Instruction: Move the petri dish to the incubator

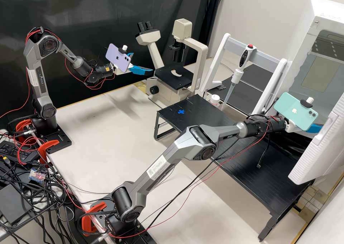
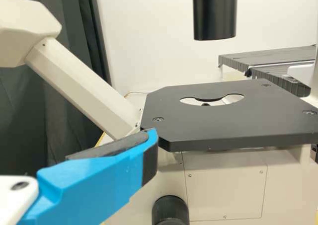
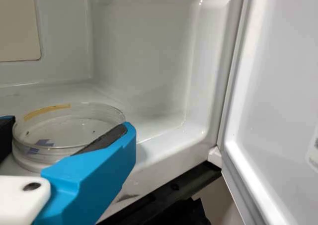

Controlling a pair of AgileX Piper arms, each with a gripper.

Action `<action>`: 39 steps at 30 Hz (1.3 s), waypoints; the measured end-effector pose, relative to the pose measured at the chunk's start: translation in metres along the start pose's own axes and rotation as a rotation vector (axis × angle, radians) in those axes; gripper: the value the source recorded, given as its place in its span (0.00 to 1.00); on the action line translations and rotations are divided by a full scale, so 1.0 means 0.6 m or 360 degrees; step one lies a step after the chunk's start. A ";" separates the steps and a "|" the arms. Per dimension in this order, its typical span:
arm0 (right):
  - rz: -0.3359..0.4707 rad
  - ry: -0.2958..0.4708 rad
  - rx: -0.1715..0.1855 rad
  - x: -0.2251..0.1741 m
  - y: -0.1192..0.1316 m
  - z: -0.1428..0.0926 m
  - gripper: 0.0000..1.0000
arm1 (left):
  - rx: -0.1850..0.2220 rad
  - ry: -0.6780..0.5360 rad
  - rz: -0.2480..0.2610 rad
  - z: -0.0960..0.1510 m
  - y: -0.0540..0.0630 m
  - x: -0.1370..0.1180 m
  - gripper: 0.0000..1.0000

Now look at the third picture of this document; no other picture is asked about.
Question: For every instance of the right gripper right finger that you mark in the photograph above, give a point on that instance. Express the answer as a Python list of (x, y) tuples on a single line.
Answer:
[(92, 170)]

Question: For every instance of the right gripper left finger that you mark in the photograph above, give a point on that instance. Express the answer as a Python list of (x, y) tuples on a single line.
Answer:
[(5, 135)]

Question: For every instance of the petri dish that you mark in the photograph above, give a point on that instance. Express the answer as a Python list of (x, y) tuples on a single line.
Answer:
[(64, 133)]

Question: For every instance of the white incubator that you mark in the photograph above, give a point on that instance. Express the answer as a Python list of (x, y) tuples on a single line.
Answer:
[(149, 61)]

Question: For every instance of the incubator door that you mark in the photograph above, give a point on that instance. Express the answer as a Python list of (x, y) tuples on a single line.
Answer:
[(273, 86)]

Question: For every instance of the black platform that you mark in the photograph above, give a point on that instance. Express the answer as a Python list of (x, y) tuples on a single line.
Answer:
[(169, 192)]

